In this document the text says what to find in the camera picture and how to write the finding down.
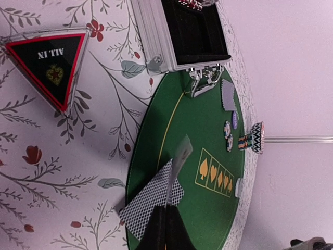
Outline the black triangular all-in marker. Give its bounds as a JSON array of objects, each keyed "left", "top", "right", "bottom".
[{"left": 5, "top": 28, "right": 91, "bottom": 117}]

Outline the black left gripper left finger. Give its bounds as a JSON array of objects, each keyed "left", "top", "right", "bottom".
[{"left": 136, "top": 206, "right": 166, "bottom": 250}]

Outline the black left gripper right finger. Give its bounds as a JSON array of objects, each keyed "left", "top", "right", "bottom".
[{"left": 165, "top": 205, "right": 196, "bottom": 250}]

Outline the red patterned small bowl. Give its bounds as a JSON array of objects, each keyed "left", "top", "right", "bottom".
[{"left": 250, "top": 121, "right": 265, "bottom": 154}]

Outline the blue peach 10 chip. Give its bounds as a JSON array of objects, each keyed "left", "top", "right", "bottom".
[
  {"left": 226, "top": 134, "right": 234, "bottom": 152},
  {"left": 223, "top": 120, "right": 232, "bottom": 140}
]

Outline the blue green chip stack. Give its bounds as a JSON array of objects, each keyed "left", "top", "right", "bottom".
[{"left": 238, "top": 134, "right": 253, "bottom": 151}]

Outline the round green poker mat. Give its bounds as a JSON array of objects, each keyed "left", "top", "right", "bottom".
[{"left": 124, "top": 66, "right": 254, "bottom": 250}]

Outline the purple small blind button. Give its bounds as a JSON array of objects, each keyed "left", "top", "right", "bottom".
[{"left": 232, "top": 110, "right": 238, "bottom": 130}]

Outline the aluminium poker chip case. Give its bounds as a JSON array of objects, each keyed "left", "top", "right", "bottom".
[{"left": 131, "top": 1, "right": 232, "bottom": 98}]

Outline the red black chip row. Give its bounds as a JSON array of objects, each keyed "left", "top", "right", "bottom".
[{"left": 177, "top": 0, "right": 203, "bottom": 11}]

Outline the green white dealer button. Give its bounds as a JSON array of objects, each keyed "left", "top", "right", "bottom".
[{"left": 235, "top": 178, "right": 244, "bottom": 198}]

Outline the right aluminium frame post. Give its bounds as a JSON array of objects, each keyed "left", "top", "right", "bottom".
[{"left": 264, "top": 136, "right": 332, "bottom": 144}]

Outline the blue checkered playing card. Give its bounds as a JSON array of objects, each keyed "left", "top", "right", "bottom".
[{"left": 119, "top": 160, "right": 184, "bottom": 240}]

